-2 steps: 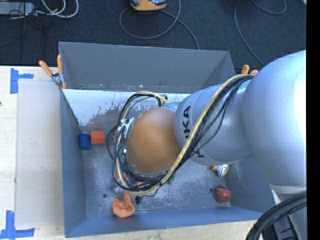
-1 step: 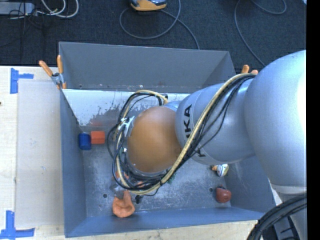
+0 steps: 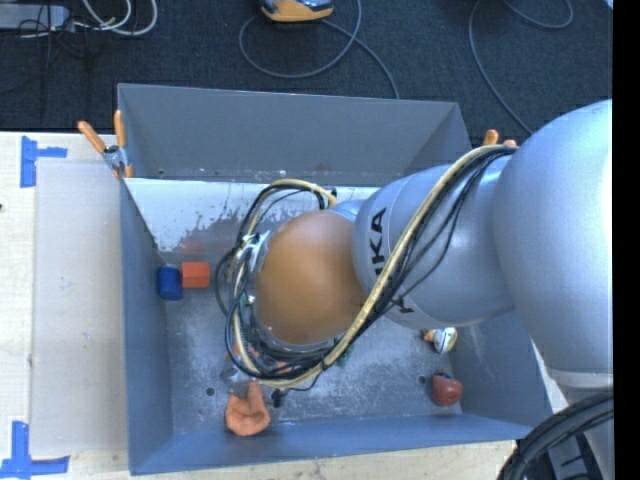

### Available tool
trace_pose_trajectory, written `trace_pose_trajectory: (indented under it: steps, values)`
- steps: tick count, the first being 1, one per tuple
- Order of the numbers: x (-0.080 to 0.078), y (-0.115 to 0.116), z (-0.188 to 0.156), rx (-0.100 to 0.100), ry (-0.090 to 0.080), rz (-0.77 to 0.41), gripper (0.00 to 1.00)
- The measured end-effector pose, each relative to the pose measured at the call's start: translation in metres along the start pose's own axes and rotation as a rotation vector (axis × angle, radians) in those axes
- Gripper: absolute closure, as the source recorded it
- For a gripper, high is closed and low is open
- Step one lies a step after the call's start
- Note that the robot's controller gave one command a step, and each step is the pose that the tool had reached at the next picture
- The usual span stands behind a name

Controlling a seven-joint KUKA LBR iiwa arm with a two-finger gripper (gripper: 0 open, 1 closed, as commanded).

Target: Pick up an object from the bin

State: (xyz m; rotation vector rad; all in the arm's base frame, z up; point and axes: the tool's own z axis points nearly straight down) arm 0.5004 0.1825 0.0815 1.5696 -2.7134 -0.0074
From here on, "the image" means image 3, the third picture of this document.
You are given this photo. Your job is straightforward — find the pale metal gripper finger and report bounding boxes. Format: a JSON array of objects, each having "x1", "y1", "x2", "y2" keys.
[{"x1": 219, "y1": 364, "x2": 252, "y2": 388}]

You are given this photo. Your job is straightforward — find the orange crumpled cloth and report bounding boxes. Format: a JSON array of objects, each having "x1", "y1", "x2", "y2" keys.
[{"x1": 224, "y1": 379, "x2": 272, "y2": 438}]

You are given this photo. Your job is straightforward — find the orange cube block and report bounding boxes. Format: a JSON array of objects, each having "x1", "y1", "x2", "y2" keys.
[{"x1": 180, "y1": 261, "x2": 212, "y2": 290}]

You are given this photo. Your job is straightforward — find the blue cylinder block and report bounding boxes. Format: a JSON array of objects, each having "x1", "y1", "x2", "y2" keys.
[{"x1": 156, "y1": 264, "x2": 185, "y2": 302}]

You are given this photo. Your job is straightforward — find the pale wood flat board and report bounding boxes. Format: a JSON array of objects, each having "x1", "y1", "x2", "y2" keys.
[{"x1": 28, "y1": 159, "x2": 129, "y2": 458}]

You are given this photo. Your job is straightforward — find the white and orange toy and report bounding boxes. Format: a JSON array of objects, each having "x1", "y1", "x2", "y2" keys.
[{"x1": 422, "y1": 326, "x2": 459, "y2": 355}]

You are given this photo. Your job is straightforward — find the red-brown toy apple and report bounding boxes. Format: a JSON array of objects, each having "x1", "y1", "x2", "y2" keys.
[{"x1": 430, "y1": 370, "x2": 465, "y2": 407}]

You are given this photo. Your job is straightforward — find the grey metal bin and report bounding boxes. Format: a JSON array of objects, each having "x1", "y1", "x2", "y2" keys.
[{"x1": 115, "y1": 82, "x2": 554, "y2": 477}]

